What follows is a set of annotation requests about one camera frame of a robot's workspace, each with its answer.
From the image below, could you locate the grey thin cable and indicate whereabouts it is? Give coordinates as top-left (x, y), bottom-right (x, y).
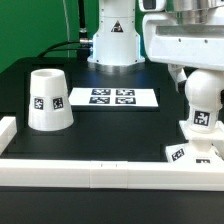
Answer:
top-left (61, 0), bottom-right (72, 58)

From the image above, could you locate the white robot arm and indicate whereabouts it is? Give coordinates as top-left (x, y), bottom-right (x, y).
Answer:
top-left (88, 0), bottom-right (224, 81)

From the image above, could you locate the white lamp shade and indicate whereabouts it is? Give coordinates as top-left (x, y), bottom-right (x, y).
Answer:
top-left (28, 69), bottom-right (74, 131)

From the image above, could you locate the white U-shaped fence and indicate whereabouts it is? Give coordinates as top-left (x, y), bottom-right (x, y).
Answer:
top-left (0, 116), bottom-right (224, 191)

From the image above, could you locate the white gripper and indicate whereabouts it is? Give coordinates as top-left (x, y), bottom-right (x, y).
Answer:
top-left (142, 12), bottom-right (224, 92)

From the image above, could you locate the black cable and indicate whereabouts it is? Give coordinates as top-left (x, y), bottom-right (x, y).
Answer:
top-left (38, 40), bottom-right (94, 58)

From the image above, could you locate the black cable post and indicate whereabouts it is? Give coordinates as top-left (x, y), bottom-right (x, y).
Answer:
top-left (77, 0), bottom-right (89, 60)

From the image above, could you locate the white marker sheet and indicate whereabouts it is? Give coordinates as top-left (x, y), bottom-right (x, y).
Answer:
top-left (69, 87), bottom-right (158, 108)

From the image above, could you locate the white lamp base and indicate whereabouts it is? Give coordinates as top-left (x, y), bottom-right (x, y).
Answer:
top-left (165, 121), bottom-right (224, 165)

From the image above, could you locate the white lamp bulb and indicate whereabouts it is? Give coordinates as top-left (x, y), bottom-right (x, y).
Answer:
top-left (185, 69), bottom-right (224, 133)

